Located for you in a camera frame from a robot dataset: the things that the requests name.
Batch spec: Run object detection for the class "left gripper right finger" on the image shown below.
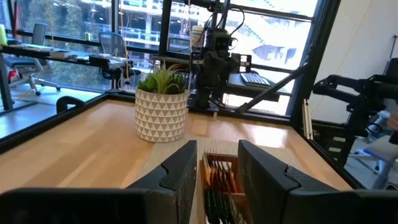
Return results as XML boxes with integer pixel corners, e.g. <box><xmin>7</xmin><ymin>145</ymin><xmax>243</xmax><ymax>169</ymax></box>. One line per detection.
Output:
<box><xmin>237</xmin><ymin>139</ymin><xmax>398</xmax><ymax>224</ymax></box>

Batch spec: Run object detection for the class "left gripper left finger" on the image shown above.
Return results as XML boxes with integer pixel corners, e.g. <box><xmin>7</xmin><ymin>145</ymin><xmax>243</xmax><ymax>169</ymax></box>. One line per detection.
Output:
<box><xmin>0</xmin><ymin>139</ymin><xmax>199</xmax><ymax>224</ymax></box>

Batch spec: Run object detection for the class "dark blackcurrant tea packet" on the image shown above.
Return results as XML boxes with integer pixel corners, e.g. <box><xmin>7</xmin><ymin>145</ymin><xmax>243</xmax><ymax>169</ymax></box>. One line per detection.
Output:
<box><xmin>220</xmin><ymin>194</ymin><xmax>233</xmax><ymax>224</ymax></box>
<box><xmin>229</xmin><ymin>200</ymin><xmax>248</xmax><ymax>224</ymax></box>
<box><xmin>213</xmin><ymin>190</ymin><xmax>224</xmax><ymax>224</ymax></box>
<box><xmin>203</xmin><ymin>190</ymin><xmax>216</xmax><ymax>224</ymax></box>

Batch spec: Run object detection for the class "wooden tea box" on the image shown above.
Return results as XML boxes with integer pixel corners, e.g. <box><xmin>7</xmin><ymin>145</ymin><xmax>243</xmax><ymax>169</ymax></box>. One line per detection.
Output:
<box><xmin>198</xmin><ymin>152</ymin><xmax>254</xmax><ymax>224</ymax></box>

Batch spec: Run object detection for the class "dark grey desk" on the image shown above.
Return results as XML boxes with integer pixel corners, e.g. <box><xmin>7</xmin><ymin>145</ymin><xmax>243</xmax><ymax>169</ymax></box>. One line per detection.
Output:
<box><xmin>225</xmin><ymin>72</ymin><xmax>281</xmax><ymax>103</ymax></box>

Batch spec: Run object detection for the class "black keyboard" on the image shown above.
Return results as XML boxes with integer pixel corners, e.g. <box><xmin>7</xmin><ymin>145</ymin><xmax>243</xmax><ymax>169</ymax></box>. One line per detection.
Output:
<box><xmin>240</xmin><ymin>72</ymin><xmax>272</xmax><ymax>88</ymax></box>

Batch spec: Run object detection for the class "grey woven placemat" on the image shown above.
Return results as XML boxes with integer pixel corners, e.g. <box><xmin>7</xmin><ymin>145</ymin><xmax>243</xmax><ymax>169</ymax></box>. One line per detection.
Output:
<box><xmin>136</xmin><ymin>138</ymin><xmax>305</xmax><ymax>224</ymax></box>

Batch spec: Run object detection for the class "green artificial plant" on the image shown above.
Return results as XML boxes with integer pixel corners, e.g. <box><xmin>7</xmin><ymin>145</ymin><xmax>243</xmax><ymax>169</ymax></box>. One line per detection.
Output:
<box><xmin>136</xmin><ymin>63</ymin><xmax>188</xmax><ymax>96</ymax></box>

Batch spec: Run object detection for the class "white triangle-pattern plant pot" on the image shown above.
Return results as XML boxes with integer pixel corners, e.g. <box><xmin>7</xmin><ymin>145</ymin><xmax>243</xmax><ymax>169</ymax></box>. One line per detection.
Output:
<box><xmin>134</xmin><ymin>88</ymin><xmax>189</xmax><ymax>144</ymax></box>

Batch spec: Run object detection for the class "grey mesh office chair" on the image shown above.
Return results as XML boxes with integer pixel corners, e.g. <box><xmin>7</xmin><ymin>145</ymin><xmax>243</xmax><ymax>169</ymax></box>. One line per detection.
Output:
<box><xmin>98</xmin><ymin>30</ymin><xmax>142</xmax><ymax>90</ymax></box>
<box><xmin>4</xmin><ymin>22</ymin><xmax>62</xmax><ymax>96</ymax></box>

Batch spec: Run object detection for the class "light grey chair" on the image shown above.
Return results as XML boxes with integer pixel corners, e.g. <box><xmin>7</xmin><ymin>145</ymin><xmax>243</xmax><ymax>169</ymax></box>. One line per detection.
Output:
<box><xmin>347</xmin><ymin>134</ymin><xmax>398</xmax><ymax>190</ymax></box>

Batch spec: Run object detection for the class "black articulated stand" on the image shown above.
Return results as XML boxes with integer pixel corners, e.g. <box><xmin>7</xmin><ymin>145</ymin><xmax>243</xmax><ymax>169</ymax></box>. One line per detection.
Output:
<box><xmin>312</xmin><ymin>57</ymin><xmax>398</xmax><ymax>139</ymax></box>

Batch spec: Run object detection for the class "person's hand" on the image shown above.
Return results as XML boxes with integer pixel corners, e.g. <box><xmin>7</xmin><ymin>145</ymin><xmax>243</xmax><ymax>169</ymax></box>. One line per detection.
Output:
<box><xmin>387</xmin><ymin>111</ymin><xmax>398</xmax><ymax>132</ymax></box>

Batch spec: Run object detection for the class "dark window-side desk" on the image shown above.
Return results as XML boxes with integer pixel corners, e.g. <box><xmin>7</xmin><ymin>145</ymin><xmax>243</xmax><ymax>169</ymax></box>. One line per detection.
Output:
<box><xmin>0</xmin><ymin>42</ymin><xmax>135</xmax><ymax>78</ymax></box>

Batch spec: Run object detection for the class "yellow-green cup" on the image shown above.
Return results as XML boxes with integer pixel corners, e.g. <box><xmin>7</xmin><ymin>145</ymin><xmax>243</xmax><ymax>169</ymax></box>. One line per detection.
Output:
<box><xmin>0</xmin><ymin>24</ymin><xmax>8</xmax><ymax>47</ymax></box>

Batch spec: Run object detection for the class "black metal table frame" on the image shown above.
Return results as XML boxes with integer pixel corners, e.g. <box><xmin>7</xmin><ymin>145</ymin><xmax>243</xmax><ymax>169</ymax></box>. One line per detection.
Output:
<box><xmin>0</xmin><ymin>0</ymin><xmax>365</xmax><ymax>191</ymax></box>

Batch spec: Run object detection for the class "yellow power cable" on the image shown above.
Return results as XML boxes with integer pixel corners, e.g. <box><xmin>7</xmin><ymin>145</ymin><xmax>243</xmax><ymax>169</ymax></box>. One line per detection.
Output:
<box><xmin>45</xmin><ymin>0</ymin><xmax>55</xmax><ymax>48</ymax></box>

